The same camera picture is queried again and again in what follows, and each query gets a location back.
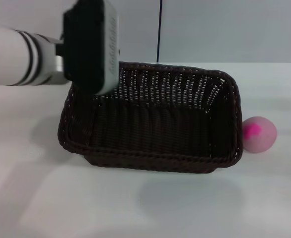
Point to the dark brown woven basket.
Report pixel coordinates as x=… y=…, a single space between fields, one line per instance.
x=155 y=131

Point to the dark vertical wall strip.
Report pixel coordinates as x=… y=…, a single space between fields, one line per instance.
x=159 y=29

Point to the pink grey foam ball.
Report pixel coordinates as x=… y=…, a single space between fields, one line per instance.
x=262 y=138

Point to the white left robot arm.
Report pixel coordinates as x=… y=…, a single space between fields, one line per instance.
x=6 y=54

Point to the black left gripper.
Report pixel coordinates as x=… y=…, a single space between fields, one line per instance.
x=86 y=44

